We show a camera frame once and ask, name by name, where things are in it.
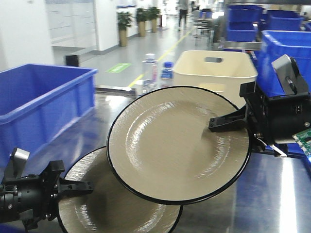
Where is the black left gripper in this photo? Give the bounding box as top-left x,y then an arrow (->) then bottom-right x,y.
0,160 -> 94,230

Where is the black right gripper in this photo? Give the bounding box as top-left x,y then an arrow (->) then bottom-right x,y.
208,81 -> 311,154

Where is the beige plate with black rim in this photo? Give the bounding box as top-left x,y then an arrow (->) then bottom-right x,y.
107,86 -> 250,205

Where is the blue bin on shelf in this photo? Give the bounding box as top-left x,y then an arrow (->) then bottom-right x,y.
226,5 -> 263,42

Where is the blue bin shelf middle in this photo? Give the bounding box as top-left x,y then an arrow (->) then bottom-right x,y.
266,10 -> 303,31

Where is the cream plastic basket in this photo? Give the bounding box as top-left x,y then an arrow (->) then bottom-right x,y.
173,50 -> 258,108

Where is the green circuit board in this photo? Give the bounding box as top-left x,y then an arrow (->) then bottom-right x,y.
292,129 -> 311,165

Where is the large blue bin left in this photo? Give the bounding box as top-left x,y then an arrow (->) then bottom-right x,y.
0,64 -> 98,167

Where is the large blue crate right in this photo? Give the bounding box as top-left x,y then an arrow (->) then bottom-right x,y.
256,31 -> 311,97

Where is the blue cap bottle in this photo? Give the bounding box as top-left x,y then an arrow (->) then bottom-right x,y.
160,61 -> 173,88

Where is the clear water bottle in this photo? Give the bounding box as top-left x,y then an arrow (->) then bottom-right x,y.
142,53 -> 158,94

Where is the potted plant far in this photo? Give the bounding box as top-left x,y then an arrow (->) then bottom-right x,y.
147,7 -> 160,33

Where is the potted plant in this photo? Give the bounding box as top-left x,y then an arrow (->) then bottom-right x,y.
147,7 -> 160,33
117,12 -> 132,47
135,8 -> 148,37

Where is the potted plant middle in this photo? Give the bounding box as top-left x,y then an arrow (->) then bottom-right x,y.
135,8 -> 148,37

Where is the potted plant near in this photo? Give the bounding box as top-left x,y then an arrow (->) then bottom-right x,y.
117,12 -> 132,47

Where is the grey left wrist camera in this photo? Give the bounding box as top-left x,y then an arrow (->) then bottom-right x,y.
4,148 -> 30,180

